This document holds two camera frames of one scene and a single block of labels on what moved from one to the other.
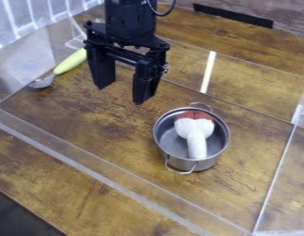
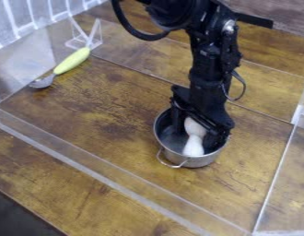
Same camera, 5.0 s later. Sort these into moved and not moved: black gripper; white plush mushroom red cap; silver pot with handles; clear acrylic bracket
Moved: silver pot with handles; black gripper
Not moved: clear acrylic bracket; white plush mushroom red cap
